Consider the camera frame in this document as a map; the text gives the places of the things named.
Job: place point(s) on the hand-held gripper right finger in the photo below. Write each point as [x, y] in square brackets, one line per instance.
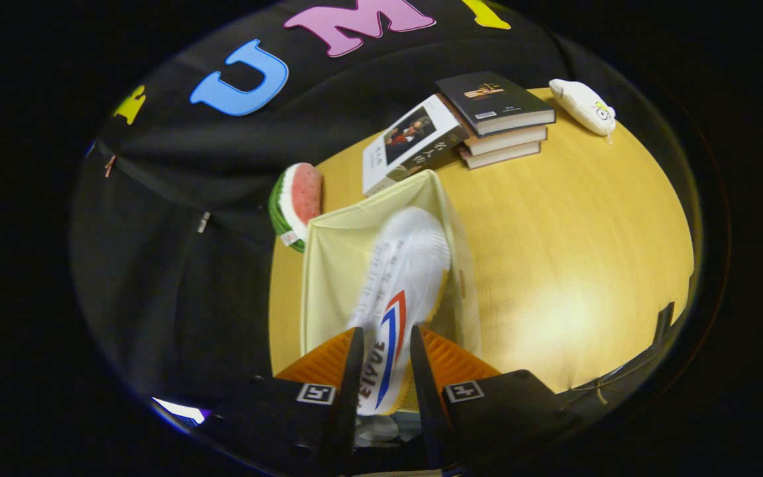
[429, 411]

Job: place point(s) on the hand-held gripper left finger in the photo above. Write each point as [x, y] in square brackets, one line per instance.
[348, 397]

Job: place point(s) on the beige fabric storage box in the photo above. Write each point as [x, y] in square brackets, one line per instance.
[335, 265]

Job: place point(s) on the watermelon slice plush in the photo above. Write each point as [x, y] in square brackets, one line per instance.
[302, 195]

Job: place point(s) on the small silver clip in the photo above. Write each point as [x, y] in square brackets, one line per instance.
[203, 222]

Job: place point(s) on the white portrait cover book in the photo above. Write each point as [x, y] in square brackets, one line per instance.
[378, 164]

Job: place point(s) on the brown cover book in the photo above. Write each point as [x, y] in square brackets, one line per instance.
[507, 140]
[501, 156]

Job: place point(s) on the black cover book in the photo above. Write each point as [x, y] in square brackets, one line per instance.
[494, 99]

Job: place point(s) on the small red clip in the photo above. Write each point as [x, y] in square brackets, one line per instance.
[110, 165]

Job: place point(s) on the white plush toy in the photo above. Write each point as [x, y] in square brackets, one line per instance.
[583, 106]

